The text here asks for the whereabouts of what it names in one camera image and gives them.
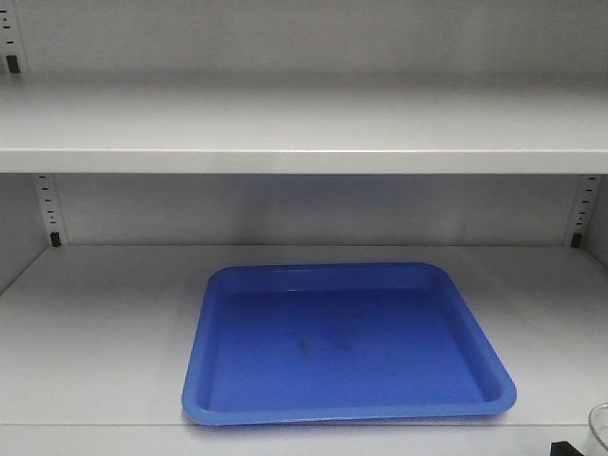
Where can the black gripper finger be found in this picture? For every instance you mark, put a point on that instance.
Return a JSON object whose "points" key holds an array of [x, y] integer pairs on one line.
{"points": [[563, 448]]}

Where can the clear glass 100ml beaker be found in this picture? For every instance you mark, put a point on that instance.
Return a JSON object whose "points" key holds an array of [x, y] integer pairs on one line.
{"points": [[597, 423]]}

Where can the grey cabinet upper shelf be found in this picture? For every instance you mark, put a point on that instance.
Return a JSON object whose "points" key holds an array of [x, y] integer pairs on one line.
{"points": [[265, 125]]}

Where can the grey cabinet shelf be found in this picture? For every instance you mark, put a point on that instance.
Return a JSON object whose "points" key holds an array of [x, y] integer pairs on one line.
{"points": [[95, 342], [265, 125]]}

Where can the grey cabinet lower shelf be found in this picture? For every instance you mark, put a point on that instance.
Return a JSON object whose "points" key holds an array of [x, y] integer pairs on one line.
{"points": [[95, 342]]}

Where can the blue plastic tray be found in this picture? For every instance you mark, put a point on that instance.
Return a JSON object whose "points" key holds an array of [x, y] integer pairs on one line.
{"points": [[339, 342]]}

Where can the right shelf rail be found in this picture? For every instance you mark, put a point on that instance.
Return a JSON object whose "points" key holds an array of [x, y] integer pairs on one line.
{"points": [[583, 208]]}

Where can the shelf rail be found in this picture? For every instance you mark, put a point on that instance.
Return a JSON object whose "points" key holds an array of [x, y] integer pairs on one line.
{"points": [[50, 208], [583, 208]]}

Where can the left shelf rail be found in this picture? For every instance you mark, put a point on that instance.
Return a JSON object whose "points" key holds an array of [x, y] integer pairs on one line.
{"points": [[50, 208]]}

